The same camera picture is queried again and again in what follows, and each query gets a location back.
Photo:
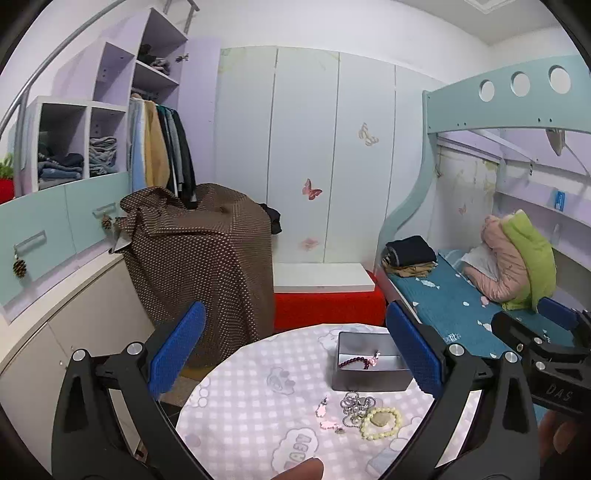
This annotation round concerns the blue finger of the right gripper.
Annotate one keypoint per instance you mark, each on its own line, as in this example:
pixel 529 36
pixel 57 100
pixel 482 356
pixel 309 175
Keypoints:
pixel 520 338
pixel 566 317

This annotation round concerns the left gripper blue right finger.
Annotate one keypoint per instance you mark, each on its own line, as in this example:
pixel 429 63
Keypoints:
pixel 502 441

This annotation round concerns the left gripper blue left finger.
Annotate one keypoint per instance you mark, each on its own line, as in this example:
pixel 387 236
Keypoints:
pixel 87 439

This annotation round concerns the pale jade pendant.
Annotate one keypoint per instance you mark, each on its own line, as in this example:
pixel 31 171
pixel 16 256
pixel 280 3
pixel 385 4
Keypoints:
pixel 381 419

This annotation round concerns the person's right hand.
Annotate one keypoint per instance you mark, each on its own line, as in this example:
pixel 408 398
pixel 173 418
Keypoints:
pixel 566 438

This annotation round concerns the person's left hand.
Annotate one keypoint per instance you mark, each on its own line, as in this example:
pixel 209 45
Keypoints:
pixel 311 469

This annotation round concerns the pink puffer jacket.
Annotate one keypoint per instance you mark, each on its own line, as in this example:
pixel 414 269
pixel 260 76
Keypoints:
pixel 512 273

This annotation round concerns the green pillow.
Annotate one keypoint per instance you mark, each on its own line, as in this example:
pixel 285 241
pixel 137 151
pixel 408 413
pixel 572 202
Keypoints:
pixel 538 257

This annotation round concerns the white pillow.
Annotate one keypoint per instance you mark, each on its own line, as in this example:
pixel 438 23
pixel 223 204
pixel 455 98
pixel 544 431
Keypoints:
pixel 483 259

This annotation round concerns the teal patterned mattress sheet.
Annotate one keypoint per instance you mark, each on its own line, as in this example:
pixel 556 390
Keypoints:
pixel 447 301

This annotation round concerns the white base cabinet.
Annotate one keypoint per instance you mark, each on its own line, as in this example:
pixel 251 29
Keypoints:
pixel 96 308

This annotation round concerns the folded dark clothes stack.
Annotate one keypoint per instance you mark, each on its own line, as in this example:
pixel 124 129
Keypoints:
pixel 409 257

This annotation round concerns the grey metal tin box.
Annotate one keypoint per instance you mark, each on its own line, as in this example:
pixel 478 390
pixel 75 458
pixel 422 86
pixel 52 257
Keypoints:
pixel 369 362

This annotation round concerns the pink checked tablecloth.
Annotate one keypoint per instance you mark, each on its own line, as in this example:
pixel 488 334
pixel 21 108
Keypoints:
pixel 253 416

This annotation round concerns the pine cone ornament left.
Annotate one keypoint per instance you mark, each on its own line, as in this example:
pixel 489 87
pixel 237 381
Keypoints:
pixel 19 268

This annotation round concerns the pine cone ornament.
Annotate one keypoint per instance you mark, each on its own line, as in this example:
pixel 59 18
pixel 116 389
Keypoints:
pixel 106 222
pixel 19 268

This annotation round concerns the teal drawer cabinet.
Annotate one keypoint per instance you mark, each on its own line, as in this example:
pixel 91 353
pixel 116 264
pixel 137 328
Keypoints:
pixel 55 231

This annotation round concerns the pine cone ornament right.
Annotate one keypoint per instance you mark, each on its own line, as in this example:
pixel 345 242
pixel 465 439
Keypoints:
pixel 106 222

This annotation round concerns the brown dotted cloth cover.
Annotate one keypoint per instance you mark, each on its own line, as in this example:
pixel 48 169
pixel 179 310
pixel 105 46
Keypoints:
pixel 218 254

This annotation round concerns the red storage bench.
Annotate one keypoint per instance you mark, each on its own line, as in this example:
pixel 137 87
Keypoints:
pixel 299 310

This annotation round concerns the white board on bench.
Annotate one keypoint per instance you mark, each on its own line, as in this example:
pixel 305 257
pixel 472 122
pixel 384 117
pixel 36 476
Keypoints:
pixel 292 278

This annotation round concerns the beige butterfly sticker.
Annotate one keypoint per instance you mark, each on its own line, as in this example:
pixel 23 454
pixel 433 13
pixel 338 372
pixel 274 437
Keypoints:
pixel 368 139

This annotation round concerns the pink butterfly sticker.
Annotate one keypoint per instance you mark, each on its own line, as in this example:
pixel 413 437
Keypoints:
pixel 310 192

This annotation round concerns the red strawberry plush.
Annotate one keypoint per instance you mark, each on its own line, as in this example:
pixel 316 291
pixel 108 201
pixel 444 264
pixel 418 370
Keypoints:
pixel 6 179

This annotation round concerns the white wardrobe doors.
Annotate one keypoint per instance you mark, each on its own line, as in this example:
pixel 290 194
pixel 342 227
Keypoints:
pixel 284 115

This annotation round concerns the folded jeans in shelf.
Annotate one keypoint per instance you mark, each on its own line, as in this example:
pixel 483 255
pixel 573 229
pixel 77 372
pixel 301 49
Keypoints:
pixel 57 170

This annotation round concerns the hanging clothes row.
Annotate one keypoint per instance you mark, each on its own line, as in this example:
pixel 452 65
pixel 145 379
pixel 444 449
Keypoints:
pixel 158 153

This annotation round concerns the lilac stepped shelf unit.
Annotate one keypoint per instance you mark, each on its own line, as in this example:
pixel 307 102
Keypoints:
pixel 144 53

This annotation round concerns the teal bunk bed frame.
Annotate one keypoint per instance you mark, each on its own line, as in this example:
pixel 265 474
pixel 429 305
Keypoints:
pixel 538 112

